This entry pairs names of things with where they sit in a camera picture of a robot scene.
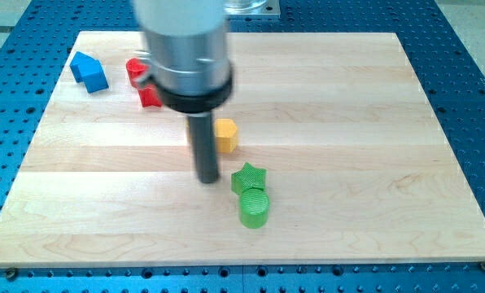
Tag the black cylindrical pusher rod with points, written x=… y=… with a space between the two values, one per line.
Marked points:
x=203 y=144

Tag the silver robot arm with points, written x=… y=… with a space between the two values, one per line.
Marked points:
x=189 y=66

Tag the red star block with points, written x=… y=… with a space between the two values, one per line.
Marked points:
x=149 y=97

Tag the green star block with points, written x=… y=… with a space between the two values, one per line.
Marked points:
x=248 y=177

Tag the yellow hexagon block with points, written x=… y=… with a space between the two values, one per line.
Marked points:
x=226 y=134

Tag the red round block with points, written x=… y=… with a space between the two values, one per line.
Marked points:
x=135 y=68

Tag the green cylinder block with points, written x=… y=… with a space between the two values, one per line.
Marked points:
x=254 y=207

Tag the blue pentagon block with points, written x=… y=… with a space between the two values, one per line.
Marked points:
x=88 y=70

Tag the light wooden board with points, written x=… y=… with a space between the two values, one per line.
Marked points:
x=358 y=167

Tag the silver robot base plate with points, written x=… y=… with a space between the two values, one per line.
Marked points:
x=252 y=8

